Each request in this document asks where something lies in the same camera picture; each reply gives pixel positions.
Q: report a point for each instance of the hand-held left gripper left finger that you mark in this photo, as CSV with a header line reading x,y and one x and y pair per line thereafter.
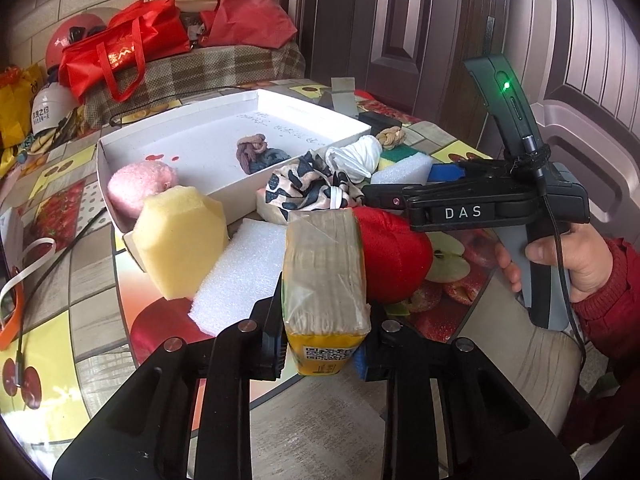
x,y
272,347

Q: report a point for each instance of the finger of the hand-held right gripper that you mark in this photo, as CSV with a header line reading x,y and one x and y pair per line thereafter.
x,y
445,171
382,195

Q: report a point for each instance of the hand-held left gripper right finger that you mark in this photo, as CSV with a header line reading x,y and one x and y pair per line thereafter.
x,y
372,355

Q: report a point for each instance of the red soft ball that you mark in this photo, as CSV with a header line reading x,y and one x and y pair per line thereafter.
x,y
395,255

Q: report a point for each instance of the yellow tissue packet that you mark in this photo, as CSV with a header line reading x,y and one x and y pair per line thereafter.
x,y
322,270

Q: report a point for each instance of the white cardboard box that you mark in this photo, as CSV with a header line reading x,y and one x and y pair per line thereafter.
x,y
200,140

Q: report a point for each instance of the person's right forearm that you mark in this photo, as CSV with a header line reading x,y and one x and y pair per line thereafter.
x,y
617,310

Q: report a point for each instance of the person's right hand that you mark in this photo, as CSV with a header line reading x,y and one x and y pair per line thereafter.
x,y
585,260

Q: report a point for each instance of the white foam block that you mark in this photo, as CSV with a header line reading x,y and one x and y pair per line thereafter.
x,y
405,172

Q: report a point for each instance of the green and yellow sponge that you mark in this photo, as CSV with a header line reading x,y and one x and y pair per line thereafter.
x,y
400,154

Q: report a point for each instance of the white cloth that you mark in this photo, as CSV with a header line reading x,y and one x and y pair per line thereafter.
x,y
357,157

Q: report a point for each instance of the black block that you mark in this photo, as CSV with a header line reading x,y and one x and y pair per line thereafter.
x,y
380,121

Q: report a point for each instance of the white foam sheet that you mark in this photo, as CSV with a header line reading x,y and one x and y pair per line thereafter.
x,y
240,270

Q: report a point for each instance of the leopard print cloth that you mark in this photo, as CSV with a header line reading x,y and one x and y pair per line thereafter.
x,y
295,180

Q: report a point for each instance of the grey metal stand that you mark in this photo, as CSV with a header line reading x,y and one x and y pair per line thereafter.
x,y
342,95

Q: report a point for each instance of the blue grey cloth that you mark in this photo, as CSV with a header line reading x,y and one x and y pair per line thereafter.
x,y
272,157

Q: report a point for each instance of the brown door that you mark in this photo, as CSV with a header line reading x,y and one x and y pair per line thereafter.
x,y
425,35

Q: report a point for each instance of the brown knotted cloth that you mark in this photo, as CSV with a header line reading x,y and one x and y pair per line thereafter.
x,y
248,150

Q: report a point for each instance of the yellow sponge block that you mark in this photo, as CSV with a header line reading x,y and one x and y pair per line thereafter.
x,y
175,240

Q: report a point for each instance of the pink round sponge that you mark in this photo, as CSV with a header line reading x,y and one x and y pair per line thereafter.
x,y
140,185

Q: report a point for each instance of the plaid cloth cover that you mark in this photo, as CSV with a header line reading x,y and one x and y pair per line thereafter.
x,y
210,70

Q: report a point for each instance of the red plastic bag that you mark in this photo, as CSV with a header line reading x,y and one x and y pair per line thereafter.
x,y
250,10

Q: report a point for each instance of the red tote bag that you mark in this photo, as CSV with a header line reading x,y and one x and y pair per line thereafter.
x,y
135,40

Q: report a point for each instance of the yellow cloth pile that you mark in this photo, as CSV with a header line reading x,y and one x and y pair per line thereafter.
x,y
30,142

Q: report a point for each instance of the white helmet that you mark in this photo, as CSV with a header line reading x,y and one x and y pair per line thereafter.
x,y
52,105

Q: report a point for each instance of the yellow bag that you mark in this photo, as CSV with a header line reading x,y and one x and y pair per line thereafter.
x,y
15,110

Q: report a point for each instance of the red helmet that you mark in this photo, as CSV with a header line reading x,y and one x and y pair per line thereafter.
x,y
62,40

